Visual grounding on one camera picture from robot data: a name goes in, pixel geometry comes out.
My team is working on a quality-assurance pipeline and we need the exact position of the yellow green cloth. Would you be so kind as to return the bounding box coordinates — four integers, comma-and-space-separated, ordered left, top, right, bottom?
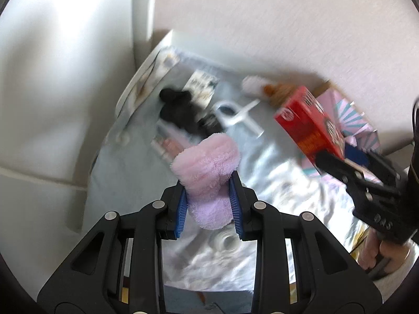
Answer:
350, 229, 369, 256

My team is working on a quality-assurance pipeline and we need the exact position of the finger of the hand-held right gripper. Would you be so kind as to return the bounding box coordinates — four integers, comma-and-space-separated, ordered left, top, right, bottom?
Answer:
345, 144, 408, 192
315, 150, 401, 211

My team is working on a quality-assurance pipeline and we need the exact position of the clear tape roll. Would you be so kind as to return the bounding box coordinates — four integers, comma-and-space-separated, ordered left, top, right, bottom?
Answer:
209, 231, 238, 252

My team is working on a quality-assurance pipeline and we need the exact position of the person's right hand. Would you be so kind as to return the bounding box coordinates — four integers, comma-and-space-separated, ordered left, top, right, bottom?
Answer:
362, 227, 413, 280

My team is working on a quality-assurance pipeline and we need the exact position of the red carton box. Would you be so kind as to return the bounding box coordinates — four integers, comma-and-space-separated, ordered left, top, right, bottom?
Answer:
274, 86, 348, 171

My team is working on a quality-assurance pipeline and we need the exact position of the black fluffy scrunchie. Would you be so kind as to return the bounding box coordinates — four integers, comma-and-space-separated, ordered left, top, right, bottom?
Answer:
159, 88, 217, 138

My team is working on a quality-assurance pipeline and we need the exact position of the cardboard box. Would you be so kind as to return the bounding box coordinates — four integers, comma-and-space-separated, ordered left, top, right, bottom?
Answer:
301, 80, 382, 177

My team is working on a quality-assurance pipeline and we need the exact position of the printed magazine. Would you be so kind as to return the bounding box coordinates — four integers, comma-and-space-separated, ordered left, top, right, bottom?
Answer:
116, 47, 180, 115

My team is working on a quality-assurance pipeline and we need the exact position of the black and white card box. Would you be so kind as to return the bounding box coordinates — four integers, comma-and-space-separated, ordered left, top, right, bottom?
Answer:
183, 70, 219, 108

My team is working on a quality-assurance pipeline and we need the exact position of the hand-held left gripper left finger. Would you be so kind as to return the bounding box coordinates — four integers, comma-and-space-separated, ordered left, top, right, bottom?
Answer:
37, 185, 189, 314

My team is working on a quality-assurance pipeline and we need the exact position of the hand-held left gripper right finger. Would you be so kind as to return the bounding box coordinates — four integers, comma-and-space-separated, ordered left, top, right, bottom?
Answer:
228, 171, 383, 314

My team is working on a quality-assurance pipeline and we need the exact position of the white cabinet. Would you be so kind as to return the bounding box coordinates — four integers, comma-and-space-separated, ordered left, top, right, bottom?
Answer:
0, 0, 156, 269

